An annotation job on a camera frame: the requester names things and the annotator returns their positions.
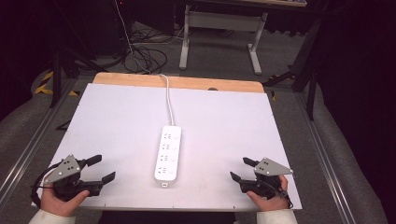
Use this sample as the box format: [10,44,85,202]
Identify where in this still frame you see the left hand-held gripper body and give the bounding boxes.
[43,153,105,202]

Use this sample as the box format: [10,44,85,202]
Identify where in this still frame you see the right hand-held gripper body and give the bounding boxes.
[239,157,295,201]

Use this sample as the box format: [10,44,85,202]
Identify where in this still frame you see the person's right hand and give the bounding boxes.
[246,175,291,213]

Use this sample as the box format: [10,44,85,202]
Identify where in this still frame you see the person's left hand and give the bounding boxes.
[40,183,92,218]

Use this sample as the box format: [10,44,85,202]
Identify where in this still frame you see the white board sheet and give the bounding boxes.
[31,82,304,213]

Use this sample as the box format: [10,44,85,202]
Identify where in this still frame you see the white power strip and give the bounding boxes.
[153,124,183,189]

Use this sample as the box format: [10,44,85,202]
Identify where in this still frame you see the person's dark clothing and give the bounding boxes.
[97,211,236,224]

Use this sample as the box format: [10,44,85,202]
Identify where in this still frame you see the yellow and black floor tape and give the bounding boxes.
[34,70,80,97]

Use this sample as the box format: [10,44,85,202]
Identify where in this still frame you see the black tripod stand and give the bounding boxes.
[49,0,108,109]

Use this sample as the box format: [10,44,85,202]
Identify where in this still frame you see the wooden table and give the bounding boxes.
[92,72,265,94]

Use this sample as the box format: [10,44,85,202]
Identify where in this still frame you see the black metal stand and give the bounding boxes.
[262,17,323,121]

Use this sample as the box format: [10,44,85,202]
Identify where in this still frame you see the dark curtain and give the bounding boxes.
[312,0,396,220]
[0,0,60,123]

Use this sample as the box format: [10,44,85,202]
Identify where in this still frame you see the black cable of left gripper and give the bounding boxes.
[30,164,62,209]

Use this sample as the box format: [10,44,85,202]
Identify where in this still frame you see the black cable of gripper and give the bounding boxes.
[30,164,62,209]
[274,183,295,209]

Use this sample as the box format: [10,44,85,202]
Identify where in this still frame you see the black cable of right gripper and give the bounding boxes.
[274,183,295,209]

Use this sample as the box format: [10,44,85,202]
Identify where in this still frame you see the aluminium floor rail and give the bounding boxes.
[0,77,80,202]
[293,92,354,224]

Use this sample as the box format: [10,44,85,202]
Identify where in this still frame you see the white power strip cable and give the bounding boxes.
[158,73,177,127]

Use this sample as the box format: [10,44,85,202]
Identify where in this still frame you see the black cables on floor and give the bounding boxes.
[122,29,169,75]

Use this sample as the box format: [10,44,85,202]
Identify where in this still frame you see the thin white floor cable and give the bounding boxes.
[114,0,151,75]

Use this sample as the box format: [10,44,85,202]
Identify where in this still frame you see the white metal desk frame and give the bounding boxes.
[178,4,269,76]

